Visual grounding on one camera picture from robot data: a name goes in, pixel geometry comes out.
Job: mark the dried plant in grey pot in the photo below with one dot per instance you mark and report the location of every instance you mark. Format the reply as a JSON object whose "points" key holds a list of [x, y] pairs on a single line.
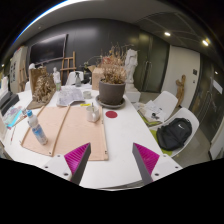
{"points": [[111, 93]]}

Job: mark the white cabinet with photos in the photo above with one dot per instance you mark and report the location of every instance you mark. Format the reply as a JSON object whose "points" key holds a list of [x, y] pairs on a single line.
{"points": [[16, 66]]}

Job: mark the wooden easel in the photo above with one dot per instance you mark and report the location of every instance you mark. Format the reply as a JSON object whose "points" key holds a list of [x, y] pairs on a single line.
{"points": [[68, 65], [23, 80]]}

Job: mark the blue-capped white drink bottle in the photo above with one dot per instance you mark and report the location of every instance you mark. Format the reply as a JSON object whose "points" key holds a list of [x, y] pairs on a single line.
{"points": [[37, 130]]}

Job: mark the green-labelled clear bottle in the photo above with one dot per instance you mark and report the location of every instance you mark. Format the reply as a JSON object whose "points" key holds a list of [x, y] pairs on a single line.
{"points": [[58, 86]]}

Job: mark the white ceramic mug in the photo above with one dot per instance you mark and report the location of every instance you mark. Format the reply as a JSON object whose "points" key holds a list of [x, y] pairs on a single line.
{"points": [[91, 114]]}

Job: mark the clear spray bottle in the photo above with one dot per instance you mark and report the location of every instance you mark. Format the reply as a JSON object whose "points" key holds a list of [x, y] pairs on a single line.
{"points": [[78, 80]]}

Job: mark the white plastic chair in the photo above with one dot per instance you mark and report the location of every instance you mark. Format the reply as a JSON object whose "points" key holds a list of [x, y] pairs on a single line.
{"points": [[168, 100], [71, 78], [187, 113]]}

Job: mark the grey plant pot saucer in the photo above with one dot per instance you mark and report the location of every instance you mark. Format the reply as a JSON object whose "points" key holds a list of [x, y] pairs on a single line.
{"points": [[110, 106]]}

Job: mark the small white plaster figure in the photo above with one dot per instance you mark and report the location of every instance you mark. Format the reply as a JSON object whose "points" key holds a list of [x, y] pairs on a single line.
{"points": [[56, 75]]}

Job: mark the stack of papers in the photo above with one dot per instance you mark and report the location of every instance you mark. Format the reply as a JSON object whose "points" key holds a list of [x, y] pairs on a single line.
{"points": [[151, 110]]}

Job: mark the thin red paintbrush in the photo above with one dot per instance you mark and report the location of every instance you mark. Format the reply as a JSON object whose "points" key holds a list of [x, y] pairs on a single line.
{"points": [[13, 134]]}

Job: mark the black backpack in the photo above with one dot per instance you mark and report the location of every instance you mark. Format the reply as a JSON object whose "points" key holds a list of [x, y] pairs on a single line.
{"points": [[175, 133]]}

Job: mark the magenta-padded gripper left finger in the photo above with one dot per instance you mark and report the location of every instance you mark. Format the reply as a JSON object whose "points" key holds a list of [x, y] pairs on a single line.
{"points": [[77, 158]]}

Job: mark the flat round red coaster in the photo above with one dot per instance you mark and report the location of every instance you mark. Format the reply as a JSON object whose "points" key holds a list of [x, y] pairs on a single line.
{"points": [[111, 114]]}

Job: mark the small pale round cup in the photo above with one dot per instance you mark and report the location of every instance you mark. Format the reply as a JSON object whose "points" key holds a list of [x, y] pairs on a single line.
{"points": [[87, 94]]}

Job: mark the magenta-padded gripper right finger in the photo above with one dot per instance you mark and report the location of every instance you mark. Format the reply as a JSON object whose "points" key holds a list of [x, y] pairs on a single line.
{"points": [[146, 158]]}

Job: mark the white stretched canvas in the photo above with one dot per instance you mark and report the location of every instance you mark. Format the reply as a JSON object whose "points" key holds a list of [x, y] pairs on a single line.
{"points": [[2, 128]]}

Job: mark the white plaster bust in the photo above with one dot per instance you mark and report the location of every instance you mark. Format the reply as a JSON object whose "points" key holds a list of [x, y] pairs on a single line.
{"points": [[32, 66]]}

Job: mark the colourful picture book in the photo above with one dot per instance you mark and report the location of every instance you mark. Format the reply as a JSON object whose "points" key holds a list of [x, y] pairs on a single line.
{"points": [[11, 116]]}

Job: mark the round ceiling spotlights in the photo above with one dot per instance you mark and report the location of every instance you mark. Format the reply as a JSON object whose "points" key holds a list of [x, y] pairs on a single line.
{"points": [[167, 33]]}

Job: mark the open printed magazine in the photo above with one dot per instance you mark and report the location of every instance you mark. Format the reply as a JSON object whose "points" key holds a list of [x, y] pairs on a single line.
{"points": [[68, 96]]}

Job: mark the black case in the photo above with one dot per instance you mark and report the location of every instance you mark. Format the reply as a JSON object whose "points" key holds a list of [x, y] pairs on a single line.
{"points": [[8, 101]]}

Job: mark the wooden figure sculpture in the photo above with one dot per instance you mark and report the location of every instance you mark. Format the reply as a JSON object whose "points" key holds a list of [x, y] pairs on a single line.
{"points": [[181, 88]]}

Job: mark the black wall-mounted screen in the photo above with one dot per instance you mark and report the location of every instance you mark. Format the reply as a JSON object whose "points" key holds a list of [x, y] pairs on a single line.
{"points": [[48, 48]]}

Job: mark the small yellow packet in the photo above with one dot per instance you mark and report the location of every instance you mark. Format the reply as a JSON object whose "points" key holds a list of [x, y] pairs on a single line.
{"points": [[85, 104]]}

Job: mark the beige canvas sheet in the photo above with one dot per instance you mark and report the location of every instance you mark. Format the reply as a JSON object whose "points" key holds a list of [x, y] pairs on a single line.
{"points": [[80, 133]]}

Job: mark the brown stirring stick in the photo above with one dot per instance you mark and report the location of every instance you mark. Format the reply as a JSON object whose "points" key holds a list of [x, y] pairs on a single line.
{"points": [[92, 105]]}

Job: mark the brown cardboard box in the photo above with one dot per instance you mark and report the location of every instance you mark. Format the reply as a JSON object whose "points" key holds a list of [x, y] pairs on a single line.
{"points": [[97, 78]]}

